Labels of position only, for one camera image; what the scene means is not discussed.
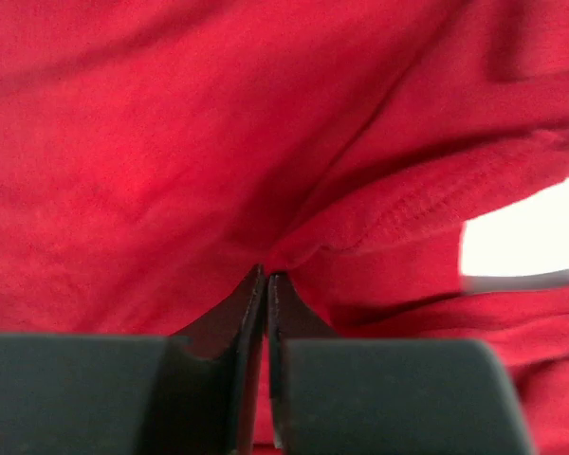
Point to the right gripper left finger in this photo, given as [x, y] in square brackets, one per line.
[193, 392]

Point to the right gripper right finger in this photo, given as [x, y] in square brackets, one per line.
[337, 395]

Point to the dark red t-shirt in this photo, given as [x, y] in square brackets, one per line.
[152, 152]

